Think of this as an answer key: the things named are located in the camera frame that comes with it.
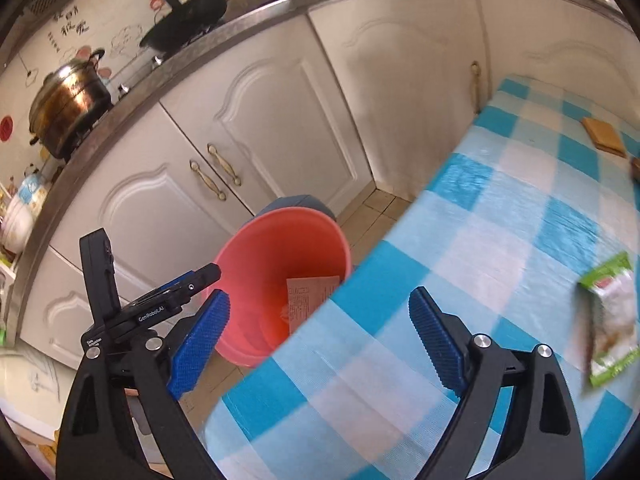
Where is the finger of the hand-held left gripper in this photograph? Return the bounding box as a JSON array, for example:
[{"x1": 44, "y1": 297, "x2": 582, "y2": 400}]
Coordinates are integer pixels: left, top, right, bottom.
[{"x1": 131, "y1": 263, "x2": 222, "y2": 310}]

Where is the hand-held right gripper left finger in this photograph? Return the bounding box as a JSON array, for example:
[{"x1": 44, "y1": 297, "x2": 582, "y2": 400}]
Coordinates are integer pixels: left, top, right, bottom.
[{"x1": 55, "y1": 290, "x2": 232, "y2": 480}]

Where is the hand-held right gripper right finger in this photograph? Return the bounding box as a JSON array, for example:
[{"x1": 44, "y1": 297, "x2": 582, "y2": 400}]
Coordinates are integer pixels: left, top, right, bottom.
[{"x1": 408, "y1": 286, "x2": 586, "y2": 480}]

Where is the red plastic bucket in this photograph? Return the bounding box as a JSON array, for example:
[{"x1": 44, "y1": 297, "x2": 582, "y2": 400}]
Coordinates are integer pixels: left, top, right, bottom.
[{"x1": 214, "y1": 208, "x2": 352, "y2": 367}]

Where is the blue checked tablecloth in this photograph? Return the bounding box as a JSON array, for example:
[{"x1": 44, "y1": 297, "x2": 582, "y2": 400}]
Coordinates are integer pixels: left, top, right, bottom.
[{"x1": 202, "y1": 74, "x2": 640, "y2": 480}]

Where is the printed paper sheet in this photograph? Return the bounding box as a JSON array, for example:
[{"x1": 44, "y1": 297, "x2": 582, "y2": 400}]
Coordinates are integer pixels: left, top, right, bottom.
[{"x1": 286, "y1": 275, "x2": 341, "y2": 333}]

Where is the grey plastic container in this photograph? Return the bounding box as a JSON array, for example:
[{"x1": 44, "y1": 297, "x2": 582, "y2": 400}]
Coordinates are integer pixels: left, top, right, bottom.
[{"x1": 255, "y1": 194, "x2": 337, "y2": 223}]

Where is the green snack packet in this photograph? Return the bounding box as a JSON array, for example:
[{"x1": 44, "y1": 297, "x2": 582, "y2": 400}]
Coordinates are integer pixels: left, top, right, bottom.
[{"x1": 577, "y1": 251, "x2": 640, "y2": 388}]

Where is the white kitchen cabinet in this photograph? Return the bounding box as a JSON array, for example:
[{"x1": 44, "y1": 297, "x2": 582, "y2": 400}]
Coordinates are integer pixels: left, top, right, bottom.
[{"x1": 17, "y1": 0, "x2": 640, "y2": 366}]

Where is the steel stock pot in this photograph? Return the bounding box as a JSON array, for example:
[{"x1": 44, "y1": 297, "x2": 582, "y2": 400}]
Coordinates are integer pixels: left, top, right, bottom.
[{"x1": 27, "y1": 49, "x2": 113, "y2": 161}]

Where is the black wok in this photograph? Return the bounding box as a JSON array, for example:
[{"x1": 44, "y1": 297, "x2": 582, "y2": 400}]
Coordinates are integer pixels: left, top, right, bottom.
[{"x1": 139, "y1": 0, "x2": 232, "y2": 54}]

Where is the steel kitchen counter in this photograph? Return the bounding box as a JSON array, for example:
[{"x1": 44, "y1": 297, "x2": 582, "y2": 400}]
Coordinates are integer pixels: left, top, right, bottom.
[{"x1": 5, "y1": 0, "x2": 631, "y2": 341}]

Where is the brass cabinet handle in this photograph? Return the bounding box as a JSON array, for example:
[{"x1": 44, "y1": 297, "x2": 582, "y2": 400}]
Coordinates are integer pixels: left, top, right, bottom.
[
  {"x1": 189, "y1": 159, "x2": 227, "y2": 202},
  {"x1": 207, "y1": 143, "x2": 242, "y2": 186},
  {"x1": 469, "y1": 61, "x2": 482, "y2": 113}
]

